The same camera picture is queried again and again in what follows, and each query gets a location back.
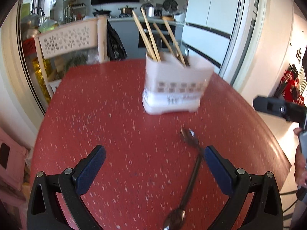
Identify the black wok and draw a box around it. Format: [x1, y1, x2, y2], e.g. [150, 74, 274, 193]
[92, 9, 111, 18]

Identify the right hand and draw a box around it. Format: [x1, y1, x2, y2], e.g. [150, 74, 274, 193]
[293, 127, 307, 186]

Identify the black hanging bag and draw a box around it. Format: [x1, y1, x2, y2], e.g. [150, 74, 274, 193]
[106, 20, 127, 61]

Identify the pink plastic stool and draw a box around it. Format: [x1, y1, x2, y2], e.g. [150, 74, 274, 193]
[1, 129, 28, 191]

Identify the dark plastic spoon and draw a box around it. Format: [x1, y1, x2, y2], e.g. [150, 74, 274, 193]
[177, 43, 190, 67]
[162, 154, 202, 230]
[180, 127, 202, 155]

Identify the wooden chopstick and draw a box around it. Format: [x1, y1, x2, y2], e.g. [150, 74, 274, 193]
[153, 22, 177, 57]
[163, 19, 186, 66]
[141, 8, 161, 62]
[132, 11, 157, 61]

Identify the white utensil holder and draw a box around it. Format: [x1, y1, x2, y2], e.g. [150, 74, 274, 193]
[142, 52, 214, 115]

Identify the rice cooker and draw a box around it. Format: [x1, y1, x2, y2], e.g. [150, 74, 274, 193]
[145, 7, 162, 19]

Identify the black built-in oven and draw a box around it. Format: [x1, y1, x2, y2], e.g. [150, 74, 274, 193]
[138, 22, 173, 49]

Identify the steel cooking pot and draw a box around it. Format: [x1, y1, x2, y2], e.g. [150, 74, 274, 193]
[119, 6, 136, 16]

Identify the white floral storage cart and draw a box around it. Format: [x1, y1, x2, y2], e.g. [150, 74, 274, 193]
[34, 16, 110, 97]

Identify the kitchen faucet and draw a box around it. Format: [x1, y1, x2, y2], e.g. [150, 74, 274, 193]
[31, 6, 46, 23]

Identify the white refrigerator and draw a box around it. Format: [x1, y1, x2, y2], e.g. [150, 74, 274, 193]
[182, 0, 239, 73]

